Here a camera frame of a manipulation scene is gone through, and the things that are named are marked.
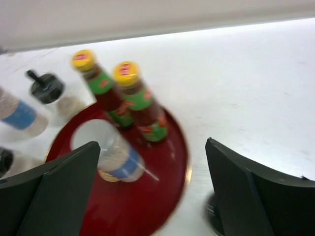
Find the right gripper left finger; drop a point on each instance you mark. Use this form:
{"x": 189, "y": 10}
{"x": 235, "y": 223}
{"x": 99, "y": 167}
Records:
{"x": 50, "y": 199}

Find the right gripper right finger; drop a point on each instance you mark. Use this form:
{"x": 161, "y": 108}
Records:
{"x": 251, "y": 199}

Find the black lid jar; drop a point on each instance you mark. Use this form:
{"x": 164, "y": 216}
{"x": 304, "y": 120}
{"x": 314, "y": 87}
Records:
{"x": 13, "y": 162}

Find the silver lid pepper jar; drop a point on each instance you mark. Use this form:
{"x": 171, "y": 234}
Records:
{"x": 20, "y": 115}
{"x": 117, "y": 157}

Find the black cap spice grinder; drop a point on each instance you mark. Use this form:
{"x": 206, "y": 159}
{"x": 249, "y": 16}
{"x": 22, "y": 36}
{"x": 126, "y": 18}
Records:
{"x": 55, "y": 95}

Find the chili sauce bottle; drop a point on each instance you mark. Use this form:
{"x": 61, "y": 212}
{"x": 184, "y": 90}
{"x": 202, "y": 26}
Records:
{"x": 105, "y": 90}
{"x": 147, "y": 113}

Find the red round tray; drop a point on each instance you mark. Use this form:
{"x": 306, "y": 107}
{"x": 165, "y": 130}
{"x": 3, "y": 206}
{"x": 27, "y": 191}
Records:
{"x": 143, "y": 207}

